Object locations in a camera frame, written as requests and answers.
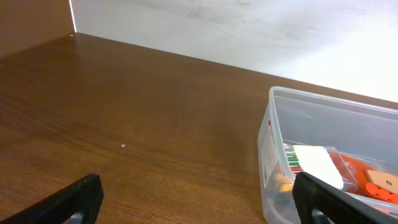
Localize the orange perforated plastic strip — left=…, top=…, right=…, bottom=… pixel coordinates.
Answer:
left=364, top=182, right=398, bottom=205

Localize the clear plastic container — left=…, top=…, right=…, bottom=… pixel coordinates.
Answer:
left=258, top=86, right=397, bottom=224

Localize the screwdriver set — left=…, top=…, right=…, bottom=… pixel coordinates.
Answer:
left=284, top=144, right=340, bottom=189

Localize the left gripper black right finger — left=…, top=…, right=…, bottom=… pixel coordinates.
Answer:
left=292, top=172, right=397, bottom=224

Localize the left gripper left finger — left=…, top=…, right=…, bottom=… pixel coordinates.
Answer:
left=1, top=174, right=104, bottom=224

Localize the orange scraper with wooden handle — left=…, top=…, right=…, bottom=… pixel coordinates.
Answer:
left=329, top=152, right=397, bottom=198

